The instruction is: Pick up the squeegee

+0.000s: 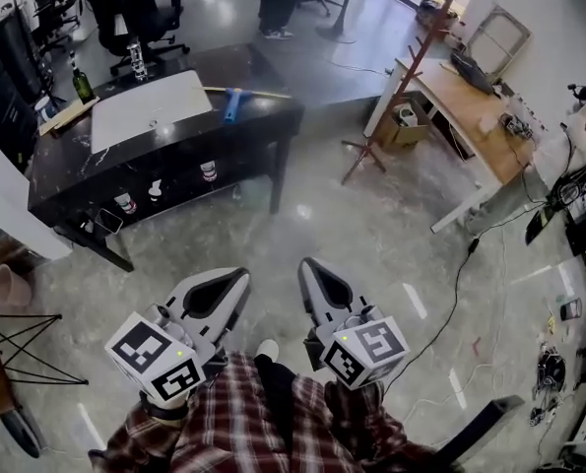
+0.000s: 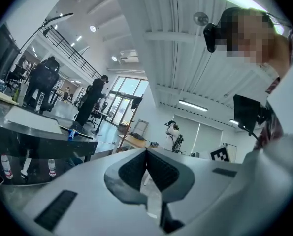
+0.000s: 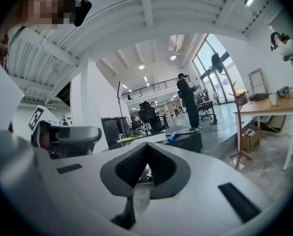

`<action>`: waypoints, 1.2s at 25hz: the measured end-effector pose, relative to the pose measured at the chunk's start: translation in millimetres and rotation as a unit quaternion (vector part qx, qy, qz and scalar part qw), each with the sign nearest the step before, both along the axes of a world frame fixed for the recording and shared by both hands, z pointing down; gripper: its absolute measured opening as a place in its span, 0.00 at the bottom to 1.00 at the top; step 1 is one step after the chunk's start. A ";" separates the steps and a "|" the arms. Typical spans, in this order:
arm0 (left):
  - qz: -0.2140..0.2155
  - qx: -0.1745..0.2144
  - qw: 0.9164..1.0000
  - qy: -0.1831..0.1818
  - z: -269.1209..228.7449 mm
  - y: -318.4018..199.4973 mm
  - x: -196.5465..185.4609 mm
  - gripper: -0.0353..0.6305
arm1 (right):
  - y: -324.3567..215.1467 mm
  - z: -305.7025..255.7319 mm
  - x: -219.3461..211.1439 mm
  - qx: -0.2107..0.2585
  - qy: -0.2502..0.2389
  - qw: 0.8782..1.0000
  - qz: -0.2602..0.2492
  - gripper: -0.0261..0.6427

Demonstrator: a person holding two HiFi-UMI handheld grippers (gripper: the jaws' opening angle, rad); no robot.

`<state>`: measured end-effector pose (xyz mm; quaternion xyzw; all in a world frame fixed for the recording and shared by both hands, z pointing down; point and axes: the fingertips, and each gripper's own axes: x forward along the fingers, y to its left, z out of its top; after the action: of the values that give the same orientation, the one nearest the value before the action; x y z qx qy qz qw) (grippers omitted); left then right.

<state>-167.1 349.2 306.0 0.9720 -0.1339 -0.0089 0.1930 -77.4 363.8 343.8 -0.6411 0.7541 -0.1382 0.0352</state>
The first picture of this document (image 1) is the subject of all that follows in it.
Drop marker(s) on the small white bottle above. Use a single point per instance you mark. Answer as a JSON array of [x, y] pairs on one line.
[[155, 192]]

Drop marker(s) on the white board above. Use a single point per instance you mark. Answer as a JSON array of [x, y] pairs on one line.
[[145, 111]]

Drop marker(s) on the terracotta pot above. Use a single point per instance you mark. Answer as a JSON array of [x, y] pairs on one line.
[[9, 286]]

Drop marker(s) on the wooden slats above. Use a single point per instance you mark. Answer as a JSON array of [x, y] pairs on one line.
[[68, 115]]

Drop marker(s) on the small black fan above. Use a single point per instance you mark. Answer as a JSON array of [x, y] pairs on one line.
[[551, 370]]

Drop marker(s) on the cardboard box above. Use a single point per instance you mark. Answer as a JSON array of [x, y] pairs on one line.
[[407, 135]]

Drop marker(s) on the clear plastic bottle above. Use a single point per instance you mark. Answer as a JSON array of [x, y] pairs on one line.
[[138, 62]]

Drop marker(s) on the wooden desk with white legs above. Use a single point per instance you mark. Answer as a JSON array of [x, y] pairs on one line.
[[470, 111]]

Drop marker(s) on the grey metal frame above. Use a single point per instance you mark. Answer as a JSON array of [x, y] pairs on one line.
[[519, 35]]

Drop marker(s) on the small black office chair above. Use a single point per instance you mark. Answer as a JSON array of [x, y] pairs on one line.
[[56, 15]]

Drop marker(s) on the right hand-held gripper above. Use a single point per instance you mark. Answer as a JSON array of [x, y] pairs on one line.
[[366, 350]]

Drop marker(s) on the black phone with red edge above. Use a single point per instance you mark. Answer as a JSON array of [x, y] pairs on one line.
[[570, 310]]

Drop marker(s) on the person's white shoe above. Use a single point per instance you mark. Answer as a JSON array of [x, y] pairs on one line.
[[268, 349]]

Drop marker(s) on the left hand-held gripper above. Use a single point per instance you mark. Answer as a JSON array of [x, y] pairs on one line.
[[147, 350]]

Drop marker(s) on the black table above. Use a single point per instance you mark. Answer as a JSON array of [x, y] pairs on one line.
[[184, 146]]

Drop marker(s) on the smartphone with light case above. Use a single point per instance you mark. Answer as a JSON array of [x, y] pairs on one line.
[[110, 221]]

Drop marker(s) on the dark round pedestal table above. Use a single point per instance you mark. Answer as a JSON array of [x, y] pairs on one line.
[[344, 3]]

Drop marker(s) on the large black office chair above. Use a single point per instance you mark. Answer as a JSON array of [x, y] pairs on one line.
[[125, 8]]

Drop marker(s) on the black bag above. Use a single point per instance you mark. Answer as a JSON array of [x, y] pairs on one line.
[[472, 73]]

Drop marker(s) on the green glass bottle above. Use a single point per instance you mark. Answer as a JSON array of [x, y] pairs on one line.
[[82, 87]]

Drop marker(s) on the red wooden coat rack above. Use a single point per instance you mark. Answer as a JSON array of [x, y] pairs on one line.
[[410, 74]]

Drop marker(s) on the red and white can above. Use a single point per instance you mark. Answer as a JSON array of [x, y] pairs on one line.
[[126, 205], [208, 171]]

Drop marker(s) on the person's right forearm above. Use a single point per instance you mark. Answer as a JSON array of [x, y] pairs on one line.
[[366, 426]]

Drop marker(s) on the black cabinet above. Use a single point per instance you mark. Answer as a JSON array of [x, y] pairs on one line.
[[2, 91]]

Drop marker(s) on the white and blue cup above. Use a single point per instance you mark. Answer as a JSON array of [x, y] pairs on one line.
[[45, 110]]

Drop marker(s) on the person's black trouser legs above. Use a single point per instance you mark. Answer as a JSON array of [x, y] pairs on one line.
[[278, 392]]

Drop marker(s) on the black rectangular bar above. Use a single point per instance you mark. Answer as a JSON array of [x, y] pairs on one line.
[[484, 424]]

